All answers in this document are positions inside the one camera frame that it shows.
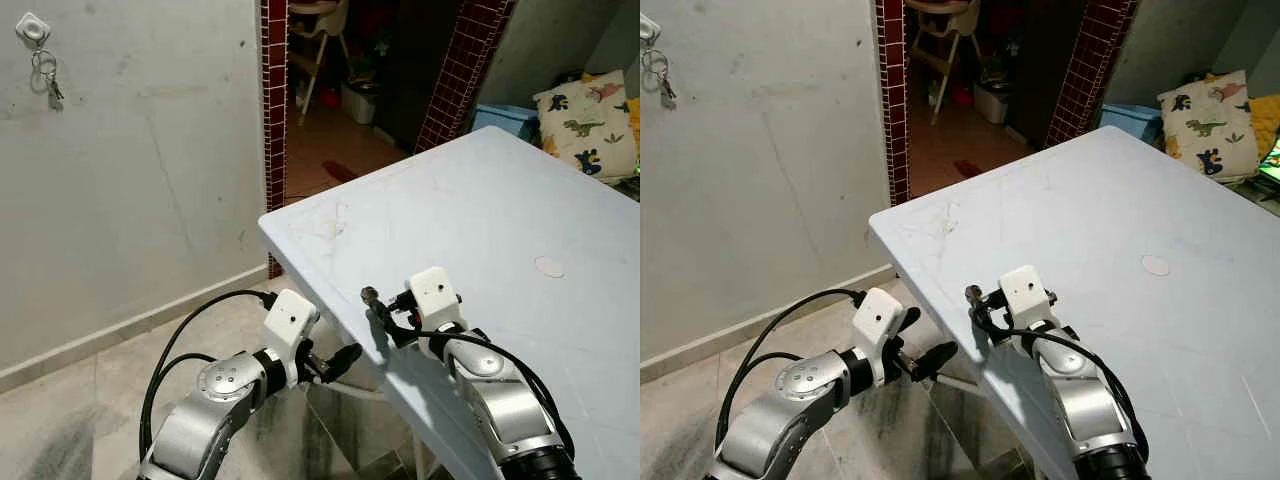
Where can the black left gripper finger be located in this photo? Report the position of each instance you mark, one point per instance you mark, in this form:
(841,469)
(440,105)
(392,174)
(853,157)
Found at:
(345,357)
(938,358)

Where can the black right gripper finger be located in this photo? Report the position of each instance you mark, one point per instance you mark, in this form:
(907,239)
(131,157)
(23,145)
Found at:
(988,298)
(384,298)
(390,328)
(988,320)

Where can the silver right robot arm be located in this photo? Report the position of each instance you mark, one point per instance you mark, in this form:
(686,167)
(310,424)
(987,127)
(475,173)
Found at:
(500,410)
(1085,410)

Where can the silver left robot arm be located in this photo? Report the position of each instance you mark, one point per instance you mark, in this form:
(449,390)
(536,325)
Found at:
(775,425)
(200,420)

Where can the round white table hole cap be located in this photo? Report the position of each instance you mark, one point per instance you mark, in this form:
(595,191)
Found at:
(1156,265)
(549,267)

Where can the white plastic container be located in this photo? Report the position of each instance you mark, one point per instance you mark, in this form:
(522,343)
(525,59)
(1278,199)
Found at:
(990,103)
(358,103)

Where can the blue plastic bin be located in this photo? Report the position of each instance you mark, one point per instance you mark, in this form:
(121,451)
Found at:
(500,118)
(1130,118)

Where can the white dinosaur print pillow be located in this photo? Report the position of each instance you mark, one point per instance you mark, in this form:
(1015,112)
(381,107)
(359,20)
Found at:
(585,125)
(1205,125)

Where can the white wooden high chair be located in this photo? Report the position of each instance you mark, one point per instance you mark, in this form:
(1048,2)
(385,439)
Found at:
(938,18)
(318,14)

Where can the green glowing screen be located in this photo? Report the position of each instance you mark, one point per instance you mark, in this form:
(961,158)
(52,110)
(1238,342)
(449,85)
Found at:
(1272,162)

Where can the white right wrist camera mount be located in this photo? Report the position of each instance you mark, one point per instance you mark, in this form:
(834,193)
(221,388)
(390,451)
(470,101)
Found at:
(1025,290)
(435,292)

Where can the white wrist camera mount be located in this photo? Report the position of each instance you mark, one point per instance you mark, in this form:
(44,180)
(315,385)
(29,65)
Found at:
(878,315)
(288,318)
(1025,290)
(435,292)

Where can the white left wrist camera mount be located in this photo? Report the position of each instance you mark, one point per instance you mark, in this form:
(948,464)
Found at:
(288,318)
(878,315)

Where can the white square wall hook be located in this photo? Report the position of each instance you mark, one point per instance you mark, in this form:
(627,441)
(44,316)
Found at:
(648,30)
(33,27)

